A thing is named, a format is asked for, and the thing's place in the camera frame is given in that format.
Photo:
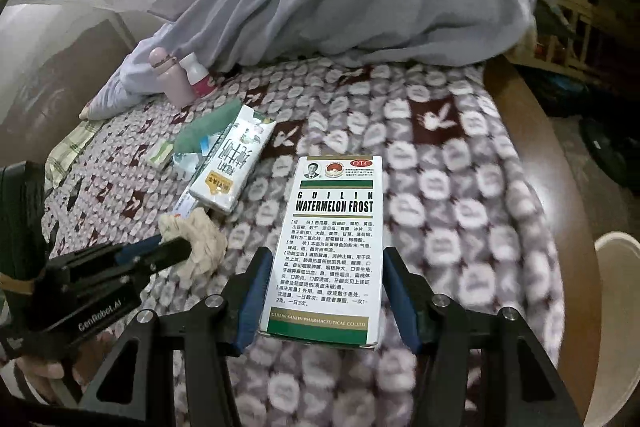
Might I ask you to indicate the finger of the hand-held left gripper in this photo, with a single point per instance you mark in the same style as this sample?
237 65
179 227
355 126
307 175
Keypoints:
165 259
135 249

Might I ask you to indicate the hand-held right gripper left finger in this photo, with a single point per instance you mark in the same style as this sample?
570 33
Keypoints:
247 302

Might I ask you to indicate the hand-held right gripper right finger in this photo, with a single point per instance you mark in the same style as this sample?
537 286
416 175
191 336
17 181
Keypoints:
400 302

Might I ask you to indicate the beige scrunchie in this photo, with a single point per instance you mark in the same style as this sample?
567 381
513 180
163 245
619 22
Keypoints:
205 237

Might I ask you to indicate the white and green medicine box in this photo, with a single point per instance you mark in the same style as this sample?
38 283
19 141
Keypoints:
325 232

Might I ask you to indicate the green fuzzy sock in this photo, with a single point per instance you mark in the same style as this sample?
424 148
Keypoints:
205 129

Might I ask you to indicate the beige trash bin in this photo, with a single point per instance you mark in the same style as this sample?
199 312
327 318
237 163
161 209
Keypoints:
620 307

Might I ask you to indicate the person's left hand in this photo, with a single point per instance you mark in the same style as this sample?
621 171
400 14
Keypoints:
45 372

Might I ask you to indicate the blue snack packet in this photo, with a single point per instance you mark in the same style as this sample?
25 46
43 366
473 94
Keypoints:
186 163

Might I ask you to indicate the white milk carton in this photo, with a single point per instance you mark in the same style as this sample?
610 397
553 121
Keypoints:
230 167

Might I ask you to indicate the green plaid sheet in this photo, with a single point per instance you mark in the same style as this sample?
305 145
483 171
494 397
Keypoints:
70 147

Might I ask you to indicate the pink insulated bottle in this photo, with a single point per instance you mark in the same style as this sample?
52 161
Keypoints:
175 82

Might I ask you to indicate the white medicine bottle pink label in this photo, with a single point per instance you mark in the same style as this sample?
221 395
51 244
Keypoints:
200 79

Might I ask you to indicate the brown wooden headboard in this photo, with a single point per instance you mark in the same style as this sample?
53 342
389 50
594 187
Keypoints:
60 72

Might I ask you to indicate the black bag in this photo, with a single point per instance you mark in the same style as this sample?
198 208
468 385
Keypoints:
610 157

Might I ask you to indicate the brown wooden bed frame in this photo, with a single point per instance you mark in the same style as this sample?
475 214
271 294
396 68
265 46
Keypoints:
550 167

